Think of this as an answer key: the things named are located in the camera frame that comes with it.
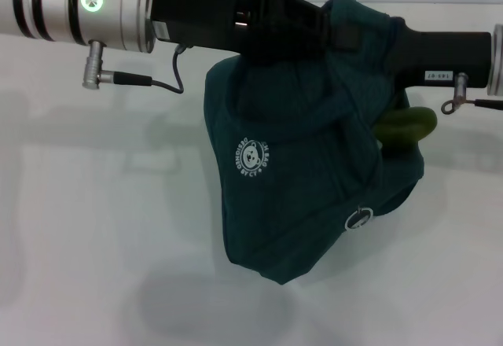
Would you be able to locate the dark teal insulated lunch bag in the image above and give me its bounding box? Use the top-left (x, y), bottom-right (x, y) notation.
top-left (204, 0), bottom-right (428, 286)

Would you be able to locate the dark right gripper cable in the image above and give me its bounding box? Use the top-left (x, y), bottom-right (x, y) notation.
top-left (465, 98), bottom-right (503, 111)

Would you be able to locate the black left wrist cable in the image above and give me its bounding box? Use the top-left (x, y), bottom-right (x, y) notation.
top-left (113, 42), bottom-right (192, 95)

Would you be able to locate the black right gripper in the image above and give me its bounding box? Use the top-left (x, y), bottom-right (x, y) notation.
top-left (332, 17), bottom-right (495, 90)

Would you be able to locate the green cucumber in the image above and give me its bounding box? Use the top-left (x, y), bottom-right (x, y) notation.
top-left (375, 108), bottom-right (438, 146)

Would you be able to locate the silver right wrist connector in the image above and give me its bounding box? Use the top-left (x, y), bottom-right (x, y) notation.
top-left (439, 72), bottom-right (468, 116)

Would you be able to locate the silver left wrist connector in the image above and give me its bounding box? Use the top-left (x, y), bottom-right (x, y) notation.
top-left (81, 41), bottom-right (117, 88)

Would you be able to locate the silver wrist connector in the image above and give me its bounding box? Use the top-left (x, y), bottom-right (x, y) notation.
top-left (81, 41), bottom-right (117, 88)
top-left (439, 72), bottom-right (468, 116)

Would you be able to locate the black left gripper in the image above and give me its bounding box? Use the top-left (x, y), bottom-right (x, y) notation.
top-left (151, 0), bottom-right (331, 64)

